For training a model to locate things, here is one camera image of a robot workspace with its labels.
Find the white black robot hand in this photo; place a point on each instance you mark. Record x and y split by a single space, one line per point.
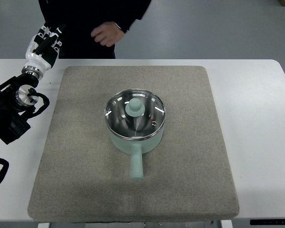
44 47

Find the glass lid with green knob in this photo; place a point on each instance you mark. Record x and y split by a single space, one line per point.
135 114

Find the black table control panel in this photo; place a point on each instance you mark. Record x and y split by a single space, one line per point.
267 222

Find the person in black clothes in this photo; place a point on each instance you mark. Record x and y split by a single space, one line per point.
82 16

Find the person's bare hand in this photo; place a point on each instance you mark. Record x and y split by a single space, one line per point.
107 34

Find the grey felt mat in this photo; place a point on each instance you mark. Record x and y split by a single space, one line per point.
83 177

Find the mint green saucepan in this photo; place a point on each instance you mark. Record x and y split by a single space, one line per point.
136 149

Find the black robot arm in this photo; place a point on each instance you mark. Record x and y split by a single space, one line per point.
19 101

